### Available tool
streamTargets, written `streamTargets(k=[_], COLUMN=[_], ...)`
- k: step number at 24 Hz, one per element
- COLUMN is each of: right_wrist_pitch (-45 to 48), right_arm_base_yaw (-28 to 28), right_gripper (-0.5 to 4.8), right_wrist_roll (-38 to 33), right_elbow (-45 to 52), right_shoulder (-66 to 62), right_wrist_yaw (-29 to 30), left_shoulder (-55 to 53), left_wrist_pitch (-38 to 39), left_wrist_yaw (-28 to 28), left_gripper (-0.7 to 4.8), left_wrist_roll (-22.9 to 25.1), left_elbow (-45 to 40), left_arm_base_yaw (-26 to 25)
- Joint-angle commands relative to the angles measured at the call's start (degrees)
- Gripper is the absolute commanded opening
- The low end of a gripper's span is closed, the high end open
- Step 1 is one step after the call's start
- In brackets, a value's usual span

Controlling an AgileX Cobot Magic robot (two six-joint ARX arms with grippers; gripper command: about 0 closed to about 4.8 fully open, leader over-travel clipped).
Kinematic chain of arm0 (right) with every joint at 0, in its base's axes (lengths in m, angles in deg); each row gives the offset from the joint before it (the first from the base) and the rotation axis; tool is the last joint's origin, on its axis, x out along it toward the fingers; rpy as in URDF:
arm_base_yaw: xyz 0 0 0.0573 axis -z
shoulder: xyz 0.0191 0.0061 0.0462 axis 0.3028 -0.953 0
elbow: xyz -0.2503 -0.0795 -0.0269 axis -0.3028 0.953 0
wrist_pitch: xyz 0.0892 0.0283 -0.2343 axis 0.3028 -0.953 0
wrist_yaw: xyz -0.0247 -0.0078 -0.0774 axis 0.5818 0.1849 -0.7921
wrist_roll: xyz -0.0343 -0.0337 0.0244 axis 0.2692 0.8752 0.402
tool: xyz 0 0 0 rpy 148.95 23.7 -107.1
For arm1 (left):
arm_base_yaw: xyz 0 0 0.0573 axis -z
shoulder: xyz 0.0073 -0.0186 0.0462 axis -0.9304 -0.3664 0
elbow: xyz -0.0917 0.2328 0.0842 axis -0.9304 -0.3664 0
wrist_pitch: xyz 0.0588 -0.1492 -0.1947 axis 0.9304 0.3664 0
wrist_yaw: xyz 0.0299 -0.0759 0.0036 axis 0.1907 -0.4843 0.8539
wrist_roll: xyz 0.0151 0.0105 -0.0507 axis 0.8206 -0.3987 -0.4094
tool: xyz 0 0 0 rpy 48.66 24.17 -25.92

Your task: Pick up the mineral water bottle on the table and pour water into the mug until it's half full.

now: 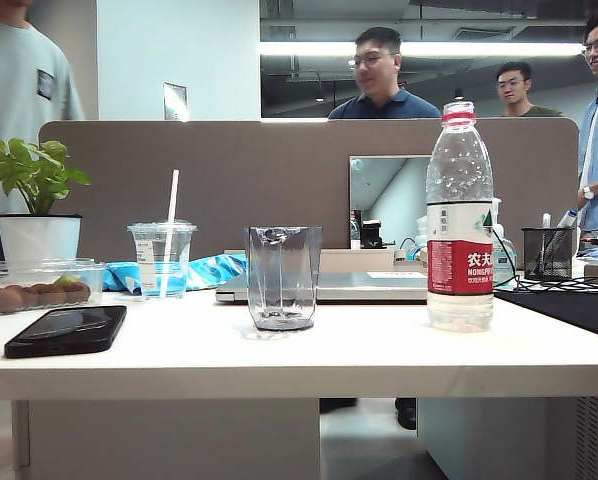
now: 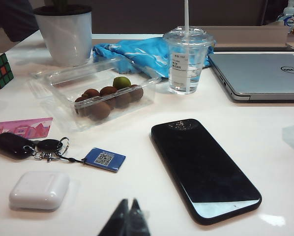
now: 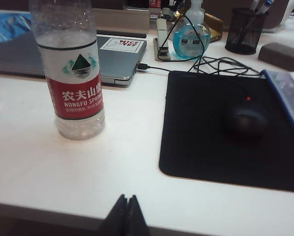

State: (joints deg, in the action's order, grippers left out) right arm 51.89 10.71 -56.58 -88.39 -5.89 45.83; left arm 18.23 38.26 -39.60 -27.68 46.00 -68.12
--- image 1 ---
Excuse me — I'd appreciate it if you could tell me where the clear red-label water bottle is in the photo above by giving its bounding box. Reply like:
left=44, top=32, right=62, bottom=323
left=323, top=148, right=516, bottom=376
left=425, top=101, right=496, bottom=333

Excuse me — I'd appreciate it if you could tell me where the clear faceted glass mug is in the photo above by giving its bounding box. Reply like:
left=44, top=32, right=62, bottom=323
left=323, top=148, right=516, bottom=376
left=243, top=224, right=324, bottom=334

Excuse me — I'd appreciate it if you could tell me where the blue hand sanitizer pump bottle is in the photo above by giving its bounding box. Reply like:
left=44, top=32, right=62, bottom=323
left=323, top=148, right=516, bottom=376
left=488, top=197, right=520, bottom=289

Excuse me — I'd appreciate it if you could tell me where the beige flat cardboard box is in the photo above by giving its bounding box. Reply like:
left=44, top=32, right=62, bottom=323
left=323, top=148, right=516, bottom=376
left=222, top=247, right=398, bottom=275

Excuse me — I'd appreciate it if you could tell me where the silver closed laptop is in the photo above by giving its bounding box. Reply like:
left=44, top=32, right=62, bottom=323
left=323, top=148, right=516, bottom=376
left=214, top=270, right=430, bottom=305

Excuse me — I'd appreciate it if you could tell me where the frameless desk mirror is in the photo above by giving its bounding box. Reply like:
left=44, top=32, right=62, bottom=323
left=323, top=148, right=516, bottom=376
left=348, top=154, right=434, bottom=250

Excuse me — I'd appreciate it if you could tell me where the blue white plastic bag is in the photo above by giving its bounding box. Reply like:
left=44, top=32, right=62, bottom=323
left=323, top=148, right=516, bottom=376
left=102, top=252, right=250, bottom=294

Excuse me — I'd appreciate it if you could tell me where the brown desk partition screen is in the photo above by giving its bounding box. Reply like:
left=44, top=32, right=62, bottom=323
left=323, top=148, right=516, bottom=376
left=37, top=118, right=580, bottom=264

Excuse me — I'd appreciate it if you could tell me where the white drinking straw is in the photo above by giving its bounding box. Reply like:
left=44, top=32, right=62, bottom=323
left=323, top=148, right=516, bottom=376
left=158, top=168, right=181, bottom=298

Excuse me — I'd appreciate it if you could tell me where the clear lidded plastic cup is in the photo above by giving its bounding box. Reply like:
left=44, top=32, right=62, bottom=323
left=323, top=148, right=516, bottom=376
left=126, top=221, right=199, bottom=300

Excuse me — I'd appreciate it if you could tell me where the man in navy polo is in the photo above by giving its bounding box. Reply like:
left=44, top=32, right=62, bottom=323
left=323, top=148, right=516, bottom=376
left=327, top=25, right=443, bottom=120

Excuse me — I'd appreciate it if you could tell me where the white desk support panel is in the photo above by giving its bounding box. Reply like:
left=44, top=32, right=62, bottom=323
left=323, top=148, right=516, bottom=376
left=11, top=398, right=321, bottom=480

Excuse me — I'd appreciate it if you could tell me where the long ceiling light strip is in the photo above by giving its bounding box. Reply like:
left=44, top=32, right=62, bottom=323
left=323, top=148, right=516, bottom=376
left=259, top=40, right=588, bottom=57

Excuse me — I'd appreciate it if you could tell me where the white marker pen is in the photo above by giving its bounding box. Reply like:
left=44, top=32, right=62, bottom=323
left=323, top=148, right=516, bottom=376
left=540, top=212, right=553, bottom=261

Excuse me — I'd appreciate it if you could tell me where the black mesh pen holder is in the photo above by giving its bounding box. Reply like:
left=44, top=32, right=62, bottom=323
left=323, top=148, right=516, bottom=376
left=521, top=226, right=579, bottom=281

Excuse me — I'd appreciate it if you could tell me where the black smartphone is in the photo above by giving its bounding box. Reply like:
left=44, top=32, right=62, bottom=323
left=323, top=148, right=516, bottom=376
left=3, top=305, right=129, bottom=360

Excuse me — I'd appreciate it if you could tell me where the white plant pot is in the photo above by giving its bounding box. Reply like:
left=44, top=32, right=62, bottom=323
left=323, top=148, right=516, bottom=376
left=0, top=213, right=83, bottom=266

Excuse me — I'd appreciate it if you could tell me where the man in olive shirt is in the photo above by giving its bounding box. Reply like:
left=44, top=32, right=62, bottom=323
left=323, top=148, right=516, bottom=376
left=496, top=60, right=565, bottom=119

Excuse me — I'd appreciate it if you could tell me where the blue white pen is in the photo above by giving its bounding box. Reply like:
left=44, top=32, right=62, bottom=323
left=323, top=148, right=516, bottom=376
left=557, top=207, right=580, bottom=237

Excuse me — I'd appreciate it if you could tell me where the green leafy plant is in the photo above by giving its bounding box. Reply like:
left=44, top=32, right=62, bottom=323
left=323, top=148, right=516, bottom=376
left=0, top=135, right=92, bottom=217

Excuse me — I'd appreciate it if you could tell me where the ceiling air vent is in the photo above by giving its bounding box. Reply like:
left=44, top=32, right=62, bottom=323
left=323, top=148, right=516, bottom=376
left=452, top=27, right=515, bottom=41

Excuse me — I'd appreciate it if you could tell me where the black desk mat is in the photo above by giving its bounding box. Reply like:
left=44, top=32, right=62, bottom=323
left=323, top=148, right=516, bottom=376
left=491, top=287, right=598, bottom=341

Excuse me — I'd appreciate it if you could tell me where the white vented under-desk cabinet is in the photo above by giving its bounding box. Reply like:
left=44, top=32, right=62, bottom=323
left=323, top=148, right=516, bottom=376
left=417, top=397, right=598, bottom=480

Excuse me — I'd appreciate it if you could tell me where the clear plastic fruit container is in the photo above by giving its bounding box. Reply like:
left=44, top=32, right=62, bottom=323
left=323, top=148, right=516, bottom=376
left=0, top=257, right=108, bottom=316

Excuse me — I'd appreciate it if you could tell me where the silver wall plaque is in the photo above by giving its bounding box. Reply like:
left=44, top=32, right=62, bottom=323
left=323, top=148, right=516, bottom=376
left=162, top=81, right=189, bottom=121

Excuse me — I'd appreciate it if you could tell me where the black desk cable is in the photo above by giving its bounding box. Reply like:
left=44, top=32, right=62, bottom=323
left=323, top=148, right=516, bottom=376
left=486, top=224, right=598, bottom=297

